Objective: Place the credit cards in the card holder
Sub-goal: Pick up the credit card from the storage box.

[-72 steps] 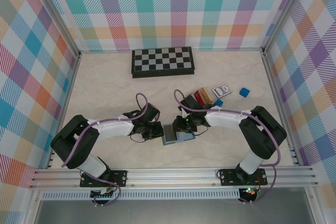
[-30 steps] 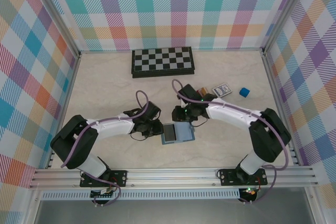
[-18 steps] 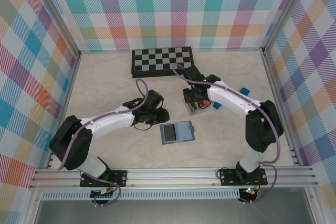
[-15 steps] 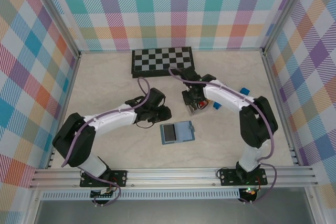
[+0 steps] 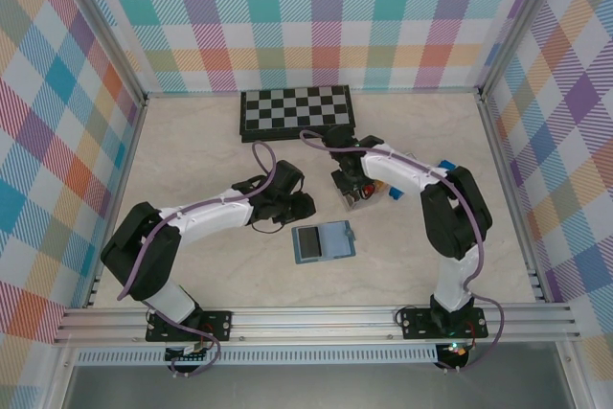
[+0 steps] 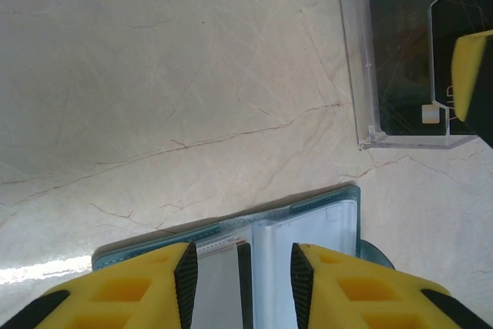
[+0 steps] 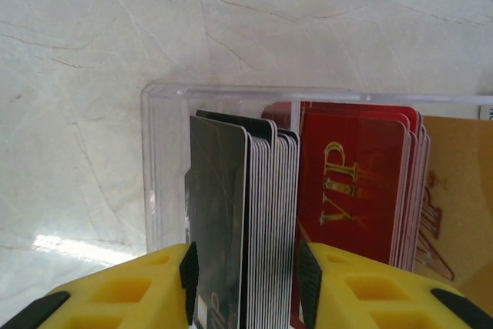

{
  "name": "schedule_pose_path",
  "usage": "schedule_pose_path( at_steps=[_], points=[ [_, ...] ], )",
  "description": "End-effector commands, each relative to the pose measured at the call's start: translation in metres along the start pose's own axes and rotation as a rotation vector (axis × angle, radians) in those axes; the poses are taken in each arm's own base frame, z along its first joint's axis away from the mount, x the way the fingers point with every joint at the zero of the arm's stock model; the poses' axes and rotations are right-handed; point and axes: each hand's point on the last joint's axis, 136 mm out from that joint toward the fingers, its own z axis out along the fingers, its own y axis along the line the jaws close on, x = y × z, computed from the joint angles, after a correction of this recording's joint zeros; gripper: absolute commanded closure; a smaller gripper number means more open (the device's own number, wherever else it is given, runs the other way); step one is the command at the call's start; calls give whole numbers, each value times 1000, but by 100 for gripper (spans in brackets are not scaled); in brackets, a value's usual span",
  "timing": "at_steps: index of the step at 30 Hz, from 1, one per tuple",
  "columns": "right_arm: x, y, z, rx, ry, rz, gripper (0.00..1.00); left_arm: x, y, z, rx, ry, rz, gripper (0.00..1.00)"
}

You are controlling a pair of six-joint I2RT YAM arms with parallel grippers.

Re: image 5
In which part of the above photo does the right aluminium floor rail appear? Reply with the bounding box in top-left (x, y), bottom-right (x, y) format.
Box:
top-left (476, 90), bottom-right (550, 305)

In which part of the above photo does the black silver chessboard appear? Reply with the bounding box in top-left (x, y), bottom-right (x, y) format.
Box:
top-left (238, 84), bottom-right (357, 145)

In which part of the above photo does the aluminium floor rail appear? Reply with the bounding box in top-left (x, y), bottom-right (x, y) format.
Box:
top-left (80, 95), bottom-right (149, 309)
top-left (143, 89), bottom-right (483, 98)
top-left (476, 90), bottom-right (550, 305)

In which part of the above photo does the dark grey credit card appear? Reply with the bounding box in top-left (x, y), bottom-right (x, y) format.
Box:
top-left (296, 226), bottom-right (322, 259)

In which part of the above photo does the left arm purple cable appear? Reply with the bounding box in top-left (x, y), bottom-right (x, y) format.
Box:
top-left (117, 141), bottom-right (224, 378)

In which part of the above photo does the clear plastic card box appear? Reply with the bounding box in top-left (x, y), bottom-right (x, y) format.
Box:
top-left (332, 173), bottom-right (388, 213)

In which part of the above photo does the left small circuit board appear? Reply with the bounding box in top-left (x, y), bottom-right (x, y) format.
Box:
top-left (165, 344), bottom-right (212, 363)

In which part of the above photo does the back aluminium floor rail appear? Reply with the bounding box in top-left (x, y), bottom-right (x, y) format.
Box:
top-left (143, 89), bottom-right (483, 98)

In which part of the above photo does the aluminium frame post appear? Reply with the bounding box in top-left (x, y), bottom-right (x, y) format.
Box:
top-left (45, 0), bottom-right (149, 106)
top-left (476, 0), bottom-right (576, 99)

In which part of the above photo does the slotted white cable duct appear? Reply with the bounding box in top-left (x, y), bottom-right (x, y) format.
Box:
top-left (75, 350), bottom-right (440, 366)

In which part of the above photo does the blue card holder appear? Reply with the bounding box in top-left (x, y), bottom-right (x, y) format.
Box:
top-left (290, 219), bottom-right (359, 265)

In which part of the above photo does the left aluminium frame post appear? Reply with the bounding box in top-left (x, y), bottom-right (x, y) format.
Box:
top-left (45, 0), bottom-right (149, 106)

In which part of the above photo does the aluminium front rail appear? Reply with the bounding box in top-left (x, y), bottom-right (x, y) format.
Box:
top-left (52, 307), bottom-right (581, 347)

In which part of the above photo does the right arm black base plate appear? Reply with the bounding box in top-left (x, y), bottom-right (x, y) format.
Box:
top-left (399, 307), bottom-right (489, 339)

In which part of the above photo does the small circuit board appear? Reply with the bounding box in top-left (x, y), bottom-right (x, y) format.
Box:
top-left (165, 344), bottom-right (212, 363)
top-left (443, 341), bottom-right (475, 358)

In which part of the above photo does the right aluminium frame post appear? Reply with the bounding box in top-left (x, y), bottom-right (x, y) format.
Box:
top-left (476, 0), bottom-right (576, 99)

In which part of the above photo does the right small circuit board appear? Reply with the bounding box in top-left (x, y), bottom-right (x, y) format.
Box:
top-left (443, 341), bottom-right (475, 358)

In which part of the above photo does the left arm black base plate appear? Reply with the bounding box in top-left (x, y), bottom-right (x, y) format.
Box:
top-left (146, 308), bottom-right (234, 343)

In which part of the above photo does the left gripper thin black cable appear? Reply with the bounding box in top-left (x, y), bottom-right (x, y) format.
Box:
top-left (248, 219), bottom-right (284, 235)

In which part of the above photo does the left aluminium floor rail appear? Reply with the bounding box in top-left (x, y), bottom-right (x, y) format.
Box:
top-left (80, 95), bottom-right (149, 309)

